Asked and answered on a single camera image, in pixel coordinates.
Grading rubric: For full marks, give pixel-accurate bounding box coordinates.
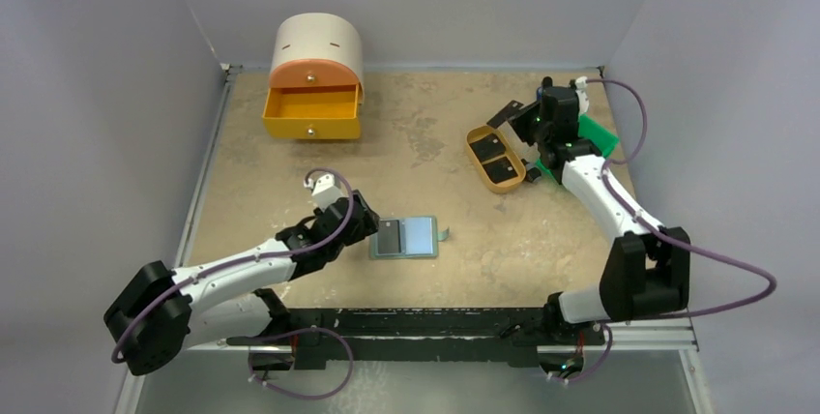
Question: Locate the tan oval tray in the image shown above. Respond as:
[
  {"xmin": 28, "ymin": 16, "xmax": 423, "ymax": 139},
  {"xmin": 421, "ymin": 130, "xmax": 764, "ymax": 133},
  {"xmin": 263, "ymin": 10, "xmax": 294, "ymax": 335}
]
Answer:
[{"xmin": 466, "ymin": 125, "xmax": 526, "ymax": 194}]

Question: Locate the green card holder wallet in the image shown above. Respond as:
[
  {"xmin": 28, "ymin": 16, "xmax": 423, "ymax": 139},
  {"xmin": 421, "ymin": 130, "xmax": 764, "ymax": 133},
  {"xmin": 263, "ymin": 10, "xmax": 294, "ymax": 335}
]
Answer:
[{"xmin": 369, "ymin": 216, "xmax": 451, "ymax": 259}]

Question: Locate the green plastic bin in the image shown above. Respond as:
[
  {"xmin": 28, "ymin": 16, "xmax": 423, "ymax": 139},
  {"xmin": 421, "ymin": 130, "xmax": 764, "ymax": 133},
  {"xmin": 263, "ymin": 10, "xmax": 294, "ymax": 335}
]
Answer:
[{"xmin": 535, "ymin": 115, "xmax": 619, "ymax": 184}]

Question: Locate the stack of black cards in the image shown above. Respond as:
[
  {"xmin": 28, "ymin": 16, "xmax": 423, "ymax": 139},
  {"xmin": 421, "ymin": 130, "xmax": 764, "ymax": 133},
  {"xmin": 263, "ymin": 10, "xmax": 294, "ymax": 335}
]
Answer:
[{"xmin": 470, "ymin": 133, "xmax": 507, "ymax": 163}]

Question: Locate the white and orange drawer cabinet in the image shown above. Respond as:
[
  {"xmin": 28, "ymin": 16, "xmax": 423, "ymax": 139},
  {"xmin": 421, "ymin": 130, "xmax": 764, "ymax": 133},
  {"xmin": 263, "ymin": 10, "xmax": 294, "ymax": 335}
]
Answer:
[{"xmin": 268, "ymin": 13, "xmax": 365, "ymax": 92}]

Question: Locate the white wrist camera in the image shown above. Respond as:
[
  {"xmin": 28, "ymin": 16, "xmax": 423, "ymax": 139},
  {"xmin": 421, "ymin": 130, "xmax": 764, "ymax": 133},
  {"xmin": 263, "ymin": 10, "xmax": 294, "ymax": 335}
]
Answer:
[
  {"xmin": 303, "ymin": 173, "xmax": 344, "ymax": 210},
  {"xmin": 570, "ymin": 75, "xmax": 590, "ymax": 115}
]

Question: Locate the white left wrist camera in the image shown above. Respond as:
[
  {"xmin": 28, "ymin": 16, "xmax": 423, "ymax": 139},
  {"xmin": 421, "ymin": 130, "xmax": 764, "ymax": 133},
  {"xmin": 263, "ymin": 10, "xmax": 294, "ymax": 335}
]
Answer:
[{"xmin": 303, "ymin": 173, "xmax": 344, "ymax": 210}]

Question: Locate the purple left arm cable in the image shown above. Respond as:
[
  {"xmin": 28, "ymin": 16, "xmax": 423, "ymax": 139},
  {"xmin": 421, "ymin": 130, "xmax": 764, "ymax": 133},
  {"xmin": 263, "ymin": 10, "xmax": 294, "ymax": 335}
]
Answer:
[{"xmin": 111, "ymin": 168, "xmax": 356, "ymax": 400}]

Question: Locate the yellow open drawer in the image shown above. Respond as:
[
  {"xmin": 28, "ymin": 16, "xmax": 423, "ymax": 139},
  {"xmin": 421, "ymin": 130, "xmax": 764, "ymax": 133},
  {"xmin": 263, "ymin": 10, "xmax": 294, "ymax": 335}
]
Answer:
[{"xmin": 262, "ymin": 85, "xmax": 363, "ymax": 140}]

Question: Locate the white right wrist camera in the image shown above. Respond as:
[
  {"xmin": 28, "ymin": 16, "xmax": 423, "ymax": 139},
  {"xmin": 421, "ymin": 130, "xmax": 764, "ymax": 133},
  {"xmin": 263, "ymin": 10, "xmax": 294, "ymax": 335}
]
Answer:
[{"xmin": 570, "ymin": 75, "xmax": 590, "ymax": 115}]

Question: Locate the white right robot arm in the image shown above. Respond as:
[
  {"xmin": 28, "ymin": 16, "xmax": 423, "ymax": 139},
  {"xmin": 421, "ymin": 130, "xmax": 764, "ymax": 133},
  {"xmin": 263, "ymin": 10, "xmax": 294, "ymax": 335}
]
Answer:
[{"xmin": 511, "ymin": 77, "xmax": 690, "ymax": 343}]

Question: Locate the black VIP card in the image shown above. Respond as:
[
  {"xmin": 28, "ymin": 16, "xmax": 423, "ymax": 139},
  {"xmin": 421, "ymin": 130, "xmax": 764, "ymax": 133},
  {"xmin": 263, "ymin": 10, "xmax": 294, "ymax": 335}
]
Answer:
[{"xmin": 483, "ymin": 157, "xmax": 518, "ymax": 185}]

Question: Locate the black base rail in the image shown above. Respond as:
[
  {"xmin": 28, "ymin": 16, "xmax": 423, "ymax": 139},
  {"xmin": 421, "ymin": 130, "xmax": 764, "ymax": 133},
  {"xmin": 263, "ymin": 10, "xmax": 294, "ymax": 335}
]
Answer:
[{"xmin": 226, "ymin": 290, "xmax": 606, "ymax": 371}]

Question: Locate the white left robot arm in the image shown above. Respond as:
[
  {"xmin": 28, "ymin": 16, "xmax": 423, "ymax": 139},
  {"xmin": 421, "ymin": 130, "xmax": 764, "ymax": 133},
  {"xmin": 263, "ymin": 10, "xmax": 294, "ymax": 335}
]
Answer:
[{"xmin": 103, "ymin": 191, "xmax": 380, "ymax": 375}]

